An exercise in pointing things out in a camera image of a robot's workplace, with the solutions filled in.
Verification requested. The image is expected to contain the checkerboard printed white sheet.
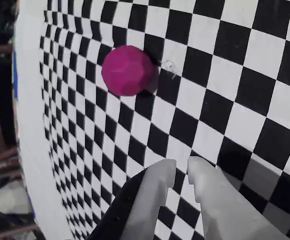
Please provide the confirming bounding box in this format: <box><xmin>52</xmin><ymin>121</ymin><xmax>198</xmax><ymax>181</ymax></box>
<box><xmin>11</xmin><ymin>0</ymin><xmax>290</xmax><ymax>240</ymax></box>

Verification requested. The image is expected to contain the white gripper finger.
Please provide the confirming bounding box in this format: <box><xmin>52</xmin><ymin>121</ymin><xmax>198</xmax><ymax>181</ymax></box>
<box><xmin>187</xmin><ymin>156</ymin><xmax>290</xmax><ymax>240</ymax></box>
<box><xmin>88</xmin><ymin>159</ymin><xmax>177</xmax><ymax>240</ymax></box>

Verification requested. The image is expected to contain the pink faceted ball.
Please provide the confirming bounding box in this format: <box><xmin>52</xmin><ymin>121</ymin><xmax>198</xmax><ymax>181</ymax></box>
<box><xmin>101</xmin><ymin>45</ymin><xmax>156</xmax><ymax>98</ymax></box>

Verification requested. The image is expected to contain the blue tape strip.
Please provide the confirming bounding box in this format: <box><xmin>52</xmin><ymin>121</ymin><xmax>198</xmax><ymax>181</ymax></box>
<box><xmin>11</xmin><ymin>49</ymin><xmax>20</xmax><ymax>102</ymax></box>

